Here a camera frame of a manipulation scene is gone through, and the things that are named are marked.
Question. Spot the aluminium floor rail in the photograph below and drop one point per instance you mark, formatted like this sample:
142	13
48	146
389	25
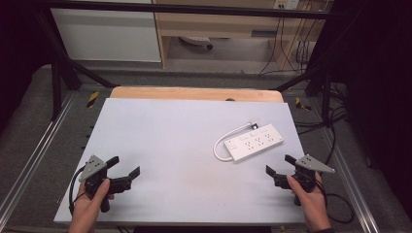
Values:
349	181
39	147

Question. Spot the white power plug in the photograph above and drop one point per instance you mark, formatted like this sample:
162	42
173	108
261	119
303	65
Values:
254	124

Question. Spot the light wooden desk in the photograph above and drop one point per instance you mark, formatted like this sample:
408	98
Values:
223	24

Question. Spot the black curtain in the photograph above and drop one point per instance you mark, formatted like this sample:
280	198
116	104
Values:
375	81
19	48

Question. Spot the white cabinet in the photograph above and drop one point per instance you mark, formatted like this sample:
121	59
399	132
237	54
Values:
107	35

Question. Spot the person's right hand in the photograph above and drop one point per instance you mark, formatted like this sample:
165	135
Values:
312	204

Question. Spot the person's left hand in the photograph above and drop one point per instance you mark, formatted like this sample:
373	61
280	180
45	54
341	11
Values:
85	208

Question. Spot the white work board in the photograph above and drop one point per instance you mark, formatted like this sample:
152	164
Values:
175	145

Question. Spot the wooden table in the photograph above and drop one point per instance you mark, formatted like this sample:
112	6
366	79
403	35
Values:
181	93

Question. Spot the white power strip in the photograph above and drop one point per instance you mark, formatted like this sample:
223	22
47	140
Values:
256	142

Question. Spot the black metal frame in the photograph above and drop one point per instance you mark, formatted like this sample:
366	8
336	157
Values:
194	8

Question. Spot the white wall socket strip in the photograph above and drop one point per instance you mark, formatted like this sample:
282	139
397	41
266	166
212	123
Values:
286	4

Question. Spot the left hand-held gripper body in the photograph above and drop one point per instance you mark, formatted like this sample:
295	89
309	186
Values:
94	168

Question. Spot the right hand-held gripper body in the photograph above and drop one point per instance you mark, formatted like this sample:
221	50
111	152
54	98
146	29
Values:
309	166

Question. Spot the yellow black floor tape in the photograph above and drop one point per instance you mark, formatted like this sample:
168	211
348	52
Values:
302	104
92	99

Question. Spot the white chair base with castor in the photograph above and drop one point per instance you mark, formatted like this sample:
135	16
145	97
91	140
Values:
196	40

